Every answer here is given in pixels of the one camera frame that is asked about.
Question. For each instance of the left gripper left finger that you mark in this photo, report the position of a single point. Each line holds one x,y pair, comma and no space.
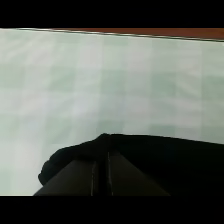
76,180

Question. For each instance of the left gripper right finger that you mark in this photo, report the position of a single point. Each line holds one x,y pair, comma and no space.
131,181

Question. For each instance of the black garment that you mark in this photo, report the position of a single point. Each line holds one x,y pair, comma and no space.
173,163

